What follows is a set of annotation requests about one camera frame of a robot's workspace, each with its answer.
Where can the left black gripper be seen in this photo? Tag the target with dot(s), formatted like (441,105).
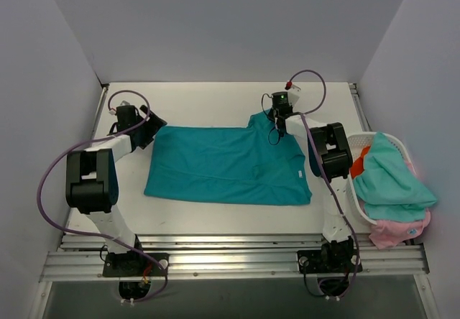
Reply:
(152,125)

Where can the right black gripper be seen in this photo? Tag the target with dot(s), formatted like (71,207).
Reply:
(279,118)

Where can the teal t-shirt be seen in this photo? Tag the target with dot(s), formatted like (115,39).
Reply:
(231,165)

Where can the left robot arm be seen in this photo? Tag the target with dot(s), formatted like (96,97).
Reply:
(91,181)

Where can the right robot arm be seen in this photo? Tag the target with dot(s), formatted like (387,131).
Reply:
(329,157)

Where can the white plastic laundry basket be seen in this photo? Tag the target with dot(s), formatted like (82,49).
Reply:
(356,143)

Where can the mint green t-shirt in basket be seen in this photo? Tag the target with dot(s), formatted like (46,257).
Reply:
(389,189)

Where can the orange garment in basket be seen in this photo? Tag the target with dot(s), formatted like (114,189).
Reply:
(358,166)

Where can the pink garment in basket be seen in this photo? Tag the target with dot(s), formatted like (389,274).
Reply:
(387,234)

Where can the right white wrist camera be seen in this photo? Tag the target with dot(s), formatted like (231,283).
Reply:
(293,93)

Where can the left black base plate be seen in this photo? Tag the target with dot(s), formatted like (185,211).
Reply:
(131,264)

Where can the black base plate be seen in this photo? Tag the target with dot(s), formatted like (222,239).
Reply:
(324,262)
(131,264)

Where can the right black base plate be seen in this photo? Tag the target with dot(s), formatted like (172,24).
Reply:
(324,262)

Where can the aluminium mounting rail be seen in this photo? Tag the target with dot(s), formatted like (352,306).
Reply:
(227,257)

